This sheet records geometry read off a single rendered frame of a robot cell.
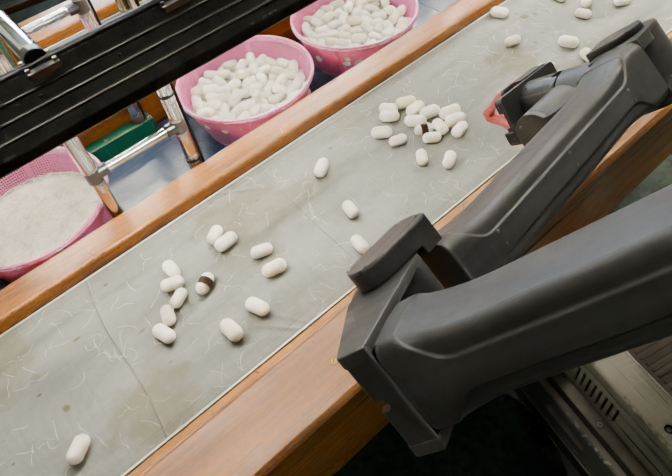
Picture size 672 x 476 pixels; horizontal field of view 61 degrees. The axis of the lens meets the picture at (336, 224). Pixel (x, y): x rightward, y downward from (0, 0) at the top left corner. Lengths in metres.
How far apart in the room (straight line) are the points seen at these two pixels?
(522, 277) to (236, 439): 0.47
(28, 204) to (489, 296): 0.93
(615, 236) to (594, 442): 0.90
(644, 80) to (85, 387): 0.73
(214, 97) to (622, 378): 0.87
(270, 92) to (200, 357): 0.56
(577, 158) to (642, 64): 0.14
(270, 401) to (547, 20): 0.91
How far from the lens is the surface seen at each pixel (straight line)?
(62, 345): 0.88
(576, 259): 0.28
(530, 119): 0.65
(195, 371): 0.78
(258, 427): 0.70
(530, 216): 0.46
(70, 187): 1.10
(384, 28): 1.26
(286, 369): 0.72
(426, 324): 0.31
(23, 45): 0.65
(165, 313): 0.82
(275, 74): 1.18
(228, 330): 0.77
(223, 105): 1.12
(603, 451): 1.16
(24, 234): 1.07
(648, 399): 1.06
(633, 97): 0.59
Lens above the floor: 1.40
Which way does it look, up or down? 50 degrees down
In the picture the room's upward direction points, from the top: 11 degrees counter-clockwise
